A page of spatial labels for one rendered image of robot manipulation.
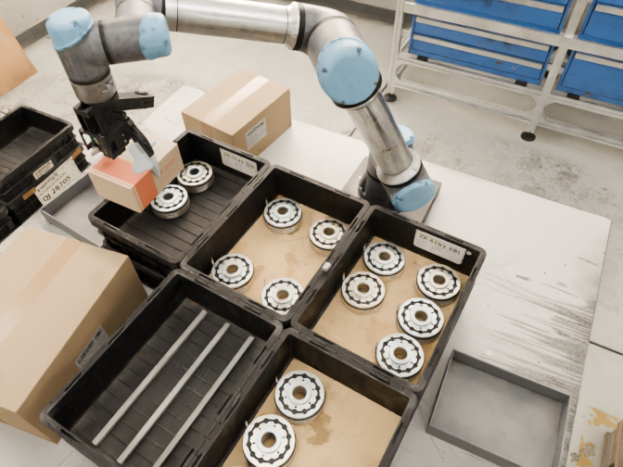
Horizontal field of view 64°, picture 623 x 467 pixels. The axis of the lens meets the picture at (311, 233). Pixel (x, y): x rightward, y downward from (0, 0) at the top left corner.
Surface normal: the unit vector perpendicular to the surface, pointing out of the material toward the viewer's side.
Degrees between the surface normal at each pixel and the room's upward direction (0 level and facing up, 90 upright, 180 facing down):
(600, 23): 90
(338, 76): 82
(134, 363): 0
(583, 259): 0
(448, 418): 0
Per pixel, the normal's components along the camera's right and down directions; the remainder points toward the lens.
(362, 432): -0.02, -0.64
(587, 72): -0.46, 0.69
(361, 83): 0.17, 0.66
